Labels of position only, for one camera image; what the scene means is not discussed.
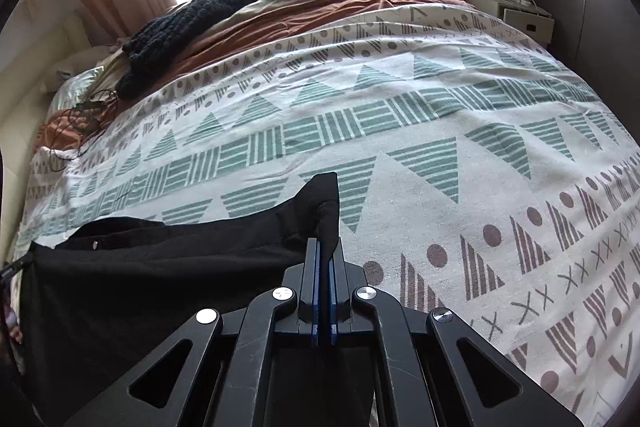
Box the tangled black cables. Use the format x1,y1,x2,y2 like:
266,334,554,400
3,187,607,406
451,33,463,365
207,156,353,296
46,88,122,160

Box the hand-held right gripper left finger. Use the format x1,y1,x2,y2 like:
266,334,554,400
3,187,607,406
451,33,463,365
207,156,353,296
65,238,326,427

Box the white nightstand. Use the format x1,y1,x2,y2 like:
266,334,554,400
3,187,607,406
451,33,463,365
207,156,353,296
462,0,556,48

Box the round bed with patterned sheet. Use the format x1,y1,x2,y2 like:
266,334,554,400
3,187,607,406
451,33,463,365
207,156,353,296
15,0,640,427

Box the black knitted sweater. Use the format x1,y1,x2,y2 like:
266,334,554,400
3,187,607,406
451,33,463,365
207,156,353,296
116,0,269,98

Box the pale green pillow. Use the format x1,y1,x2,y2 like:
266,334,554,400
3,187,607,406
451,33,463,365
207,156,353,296
49,66,105,108

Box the black long-sleeved shirt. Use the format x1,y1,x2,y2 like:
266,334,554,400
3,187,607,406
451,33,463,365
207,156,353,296
21,172,375,427

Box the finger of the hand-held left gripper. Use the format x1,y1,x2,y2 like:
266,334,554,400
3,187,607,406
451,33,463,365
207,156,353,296
0,257,32,284

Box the brown duvet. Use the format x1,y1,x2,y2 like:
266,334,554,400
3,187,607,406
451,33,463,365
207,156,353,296
35,0,468,158

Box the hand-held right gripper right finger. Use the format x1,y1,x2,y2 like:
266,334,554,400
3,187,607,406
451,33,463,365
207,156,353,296
326,238,587,427

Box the cream padded headboard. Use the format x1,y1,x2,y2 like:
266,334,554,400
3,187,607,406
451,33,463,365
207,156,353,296
0,9,103,228

